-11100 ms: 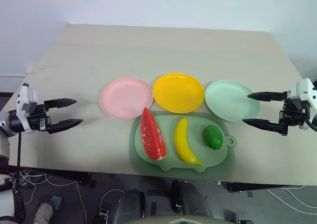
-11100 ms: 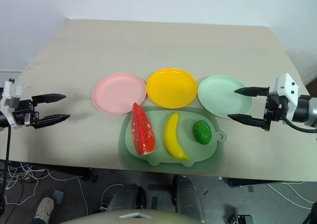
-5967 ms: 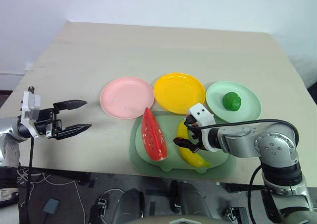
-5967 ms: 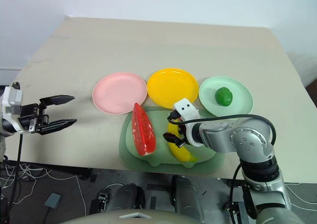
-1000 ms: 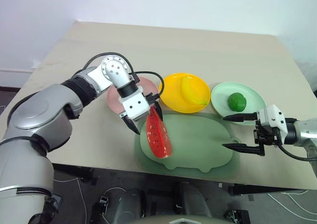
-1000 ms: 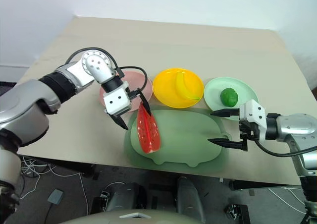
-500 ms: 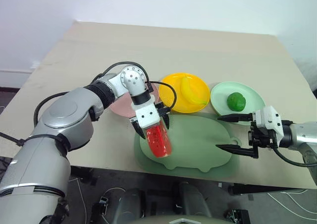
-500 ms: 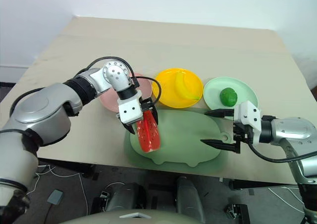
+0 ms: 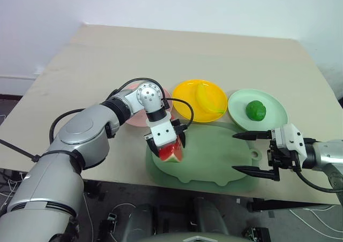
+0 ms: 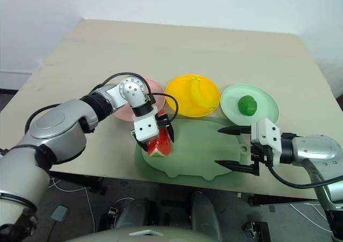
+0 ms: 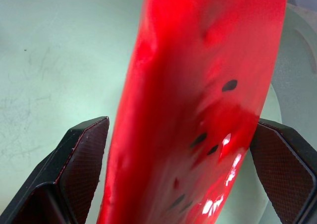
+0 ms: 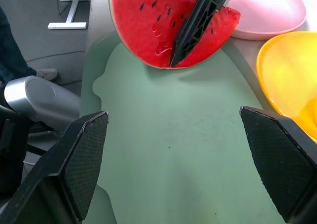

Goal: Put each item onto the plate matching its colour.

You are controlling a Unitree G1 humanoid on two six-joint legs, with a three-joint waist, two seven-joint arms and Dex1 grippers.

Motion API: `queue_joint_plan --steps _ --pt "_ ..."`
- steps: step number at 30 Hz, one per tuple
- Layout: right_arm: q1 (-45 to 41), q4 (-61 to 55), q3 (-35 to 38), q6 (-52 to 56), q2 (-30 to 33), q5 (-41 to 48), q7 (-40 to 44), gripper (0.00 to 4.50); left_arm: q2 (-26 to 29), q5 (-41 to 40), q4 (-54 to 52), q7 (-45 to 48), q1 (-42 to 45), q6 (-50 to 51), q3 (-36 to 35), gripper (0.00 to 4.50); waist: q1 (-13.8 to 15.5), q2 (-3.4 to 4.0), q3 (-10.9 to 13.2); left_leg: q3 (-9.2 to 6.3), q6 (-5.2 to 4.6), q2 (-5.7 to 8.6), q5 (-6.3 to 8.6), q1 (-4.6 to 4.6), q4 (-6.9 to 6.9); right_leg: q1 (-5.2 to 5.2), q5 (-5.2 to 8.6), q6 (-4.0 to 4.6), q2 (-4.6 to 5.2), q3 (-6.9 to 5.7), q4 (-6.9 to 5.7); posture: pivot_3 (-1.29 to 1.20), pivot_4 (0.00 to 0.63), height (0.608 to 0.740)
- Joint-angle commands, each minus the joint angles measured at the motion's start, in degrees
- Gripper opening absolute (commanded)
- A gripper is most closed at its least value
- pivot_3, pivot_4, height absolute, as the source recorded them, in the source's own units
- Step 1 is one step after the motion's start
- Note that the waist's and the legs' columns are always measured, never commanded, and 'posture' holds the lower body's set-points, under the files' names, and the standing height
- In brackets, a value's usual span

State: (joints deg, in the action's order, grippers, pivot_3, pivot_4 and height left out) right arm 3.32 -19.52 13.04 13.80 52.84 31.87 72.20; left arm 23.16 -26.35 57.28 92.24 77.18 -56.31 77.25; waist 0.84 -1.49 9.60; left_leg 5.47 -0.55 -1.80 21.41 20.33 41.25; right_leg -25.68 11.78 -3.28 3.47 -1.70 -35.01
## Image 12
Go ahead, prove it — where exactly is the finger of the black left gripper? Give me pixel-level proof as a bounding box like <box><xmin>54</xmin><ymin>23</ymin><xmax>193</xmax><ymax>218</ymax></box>
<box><xmin>169</xmin><ymin>0</ymin><xmax>230</xmax><ymax>68</ymax></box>

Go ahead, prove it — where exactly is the person's leg in jeans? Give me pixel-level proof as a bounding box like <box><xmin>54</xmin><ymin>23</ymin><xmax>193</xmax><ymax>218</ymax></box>
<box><xmin>0</xmin><ymin>6</ymin><xmax>38</xmax><ymax>86</ymax></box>

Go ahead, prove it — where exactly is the yellow plate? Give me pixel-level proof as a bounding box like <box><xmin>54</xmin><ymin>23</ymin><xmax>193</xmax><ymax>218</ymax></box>
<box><xmin>256</xmin><ymin>31</ymin><xmax>317</xmax><ymax>144</ymax></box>

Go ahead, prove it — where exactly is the red watermelon slice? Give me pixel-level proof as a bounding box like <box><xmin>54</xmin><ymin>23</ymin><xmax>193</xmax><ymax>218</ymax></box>
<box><xmin>107</xmin><ymin>0</ymin><xmax>242</xmax><ymax>70</ymax></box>

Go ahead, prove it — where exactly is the silver robot body part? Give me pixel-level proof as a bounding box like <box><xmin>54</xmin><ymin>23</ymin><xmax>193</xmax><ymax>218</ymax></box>
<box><xmin>3</xmin><ymin>75</ymin><xmax>81</xmax><ymax>131</ymax></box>

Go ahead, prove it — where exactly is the white table leg frame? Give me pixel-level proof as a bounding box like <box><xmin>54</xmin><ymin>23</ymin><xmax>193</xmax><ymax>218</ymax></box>
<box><xmin>48</xmin><ymin>0</ymin><xmax>93</xmax><ymax>30</ymax></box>

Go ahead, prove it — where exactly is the black robot body part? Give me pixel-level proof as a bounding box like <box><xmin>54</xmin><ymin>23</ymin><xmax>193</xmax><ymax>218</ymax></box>
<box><xmin>0</xmin><ymin>104</ymin><xmax>48</xmax><ymax>200</ymax></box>

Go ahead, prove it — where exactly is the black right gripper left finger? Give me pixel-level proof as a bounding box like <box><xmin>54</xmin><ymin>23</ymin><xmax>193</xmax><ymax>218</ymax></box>
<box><xmin>0</xmin><ymin>111</ymin><xmax>110</xmax><ymax>224</ymax></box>

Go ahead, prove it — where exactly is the green cutting mat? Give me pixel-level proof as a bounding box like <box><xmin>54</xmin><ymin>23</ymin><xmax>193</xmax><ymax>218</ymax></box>
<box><xmin>80</xmin><ymin>31</ymin><xmax>286</xmax><ymax>224</ymax></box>

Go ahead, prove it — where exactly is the black floor cable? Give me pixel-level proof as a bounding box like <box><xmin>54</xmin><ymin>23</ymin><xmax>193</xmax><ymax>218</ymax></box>
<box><xmin>49</xmin><ymin>0</ymin><xmax>65</xmax><ymax>15</ymax></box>

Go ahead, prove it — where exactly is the pink plate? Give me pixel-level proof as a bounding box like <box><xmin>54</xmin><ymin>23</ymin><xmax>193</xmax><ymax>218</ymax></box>
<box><xmin>214</xmin><ymin>0</ymin><xmax>308</xmax><ymax>40</ymax></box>

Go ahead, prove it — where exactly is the beige shoe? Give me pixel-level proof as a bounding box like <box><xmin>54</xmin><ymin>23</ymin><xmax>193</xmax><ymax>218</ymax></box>
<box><xmin>36</xmin><ymin>68</ymin><xmax>59</xmax><ymax>81</ymax></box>

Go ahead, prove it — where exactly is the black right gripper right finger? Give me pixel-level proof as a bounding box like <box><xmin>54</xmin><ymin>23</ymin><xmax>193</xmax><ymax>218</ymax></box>
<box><xmin>239</xmin><ymin>106</ymin><xmax>317</xmax><ymax>224</ymax></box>

